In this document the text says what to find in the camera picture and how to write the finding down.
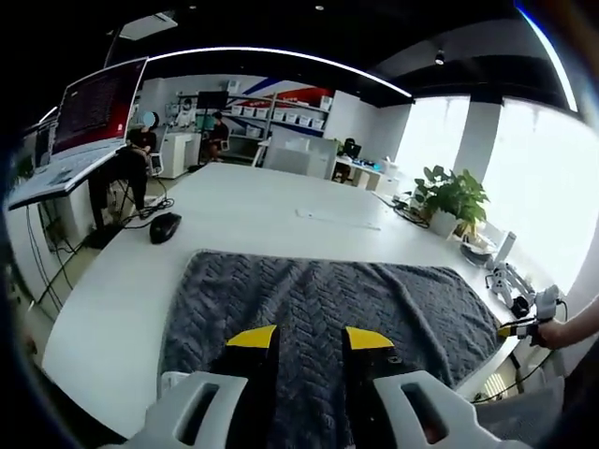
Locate grey textured towel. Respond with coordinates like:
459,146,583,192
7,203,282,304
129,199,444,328
160,250,505,449

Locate person's right hand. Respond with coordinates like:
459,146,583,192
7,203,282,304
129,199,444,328
530,317,571,351

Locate grey mesh office chair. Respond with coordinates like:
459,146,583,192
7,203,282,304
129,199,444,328
471,372,568,443

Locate white headset device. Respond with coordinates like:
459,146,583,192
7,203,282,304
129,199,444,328
460,233,498,268

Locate potted green plant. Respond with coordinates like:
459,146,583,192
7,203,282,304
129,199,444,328
413,164,491,239

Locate black computer mouse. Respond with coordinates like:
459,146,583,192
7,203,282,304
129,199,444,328
148,211,183,245

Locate white office desk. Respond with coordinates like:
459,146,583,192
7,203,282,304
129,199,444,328
332,155,402,192

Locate white partition desk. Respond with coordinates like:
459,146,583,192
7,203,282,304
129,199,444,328
254,127,339,182

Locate black laptop stand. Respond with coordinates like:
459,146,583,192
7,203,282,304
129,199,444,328
87,161,125,250

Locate white cabinet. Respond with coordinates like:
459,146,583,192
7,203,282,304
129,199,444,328
160,131,203,181

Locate ceiling light strip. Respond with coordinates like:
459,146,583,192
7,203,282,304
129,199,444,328
139,45,416,103
513,5,580,113

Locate metal storage shelf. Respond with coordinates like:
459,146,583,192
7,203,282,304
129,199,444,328
227,91,334,158

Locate row of white storage bins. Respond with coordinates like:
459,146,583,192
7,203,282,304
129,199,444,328
231,105,327,130

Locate black monitor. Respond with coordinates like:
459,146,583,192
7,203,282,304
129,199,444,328
197,90,230,111

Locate white laptop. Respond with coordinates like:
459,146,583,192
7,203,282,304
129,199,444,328
6,56,150,211

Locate ceiling air conditioner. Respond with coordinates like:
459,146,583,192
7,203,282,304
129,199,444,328
118,11,180,42

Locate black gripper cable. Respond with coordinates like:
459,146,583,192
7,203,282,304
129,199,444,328
469,348,558,404

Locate black table cable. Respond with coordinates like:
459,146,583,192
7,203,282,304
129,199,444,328
391,199,431,230

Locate black floor cables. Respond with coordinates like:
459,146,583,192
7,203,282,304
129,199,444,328
108,176,176,231

